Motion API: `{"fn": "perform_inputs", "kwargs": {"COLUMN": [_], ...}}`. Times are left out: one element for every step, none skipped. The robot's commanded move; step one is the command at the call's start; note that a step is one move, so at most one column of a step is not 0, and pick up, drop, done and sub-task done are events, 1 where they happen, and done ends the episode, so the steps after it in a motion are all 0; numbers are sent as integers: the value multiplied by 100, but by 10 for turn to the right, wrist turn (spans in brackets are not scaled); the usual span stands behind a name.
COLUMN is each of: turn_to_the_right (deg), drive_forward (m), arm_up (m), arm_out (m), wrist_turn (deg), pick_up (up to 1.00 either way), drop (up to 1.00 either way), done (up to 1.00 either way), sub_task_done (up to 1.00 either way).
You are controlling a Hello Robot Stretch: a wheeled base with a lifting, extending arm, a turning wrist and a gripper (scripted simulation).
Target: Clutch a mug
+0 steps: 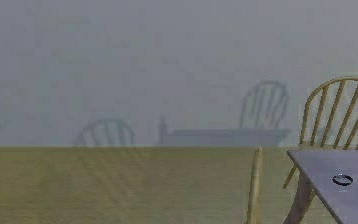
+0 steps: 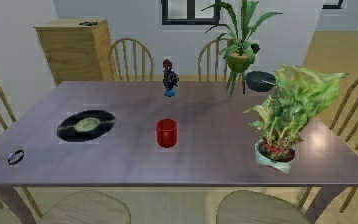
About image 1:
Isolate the small dark ring dish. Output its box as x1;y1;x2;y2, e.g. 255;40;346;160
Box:
331;173;354;187

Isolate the grey purple table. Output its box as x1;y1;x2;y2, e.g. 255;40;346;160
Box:
282;148;358;224

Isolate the yellow wooden spindle chair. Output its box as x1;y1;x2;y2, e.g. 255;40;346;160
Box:
245;146;264;224
282;76;358;214

